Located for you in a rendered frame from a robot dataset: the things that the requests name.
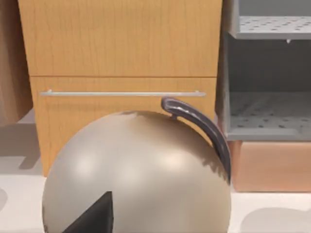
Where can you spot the wooden cupboard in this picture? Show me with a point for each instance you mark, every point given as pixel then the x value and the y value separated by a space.
pixel 9 63

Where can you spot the beige round kettle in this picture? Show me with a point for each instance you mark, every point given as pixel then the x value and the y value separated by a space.
pixel 136 170

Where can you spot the pale wooden drawer front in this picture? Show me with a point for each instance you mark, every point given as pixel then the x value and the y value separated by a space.
pixel 272 165

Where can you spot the grey pierced drawer inside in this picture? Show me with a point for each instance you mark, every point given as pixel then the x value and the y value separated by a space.
pixel 267 111

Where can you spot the wooden cupboard door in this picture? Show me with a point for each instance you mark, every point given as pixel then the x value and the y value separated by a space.
pixel 121 36

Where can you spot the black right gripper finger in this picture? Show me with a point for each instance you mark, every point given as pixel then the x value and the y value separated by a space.
pixel 99 216

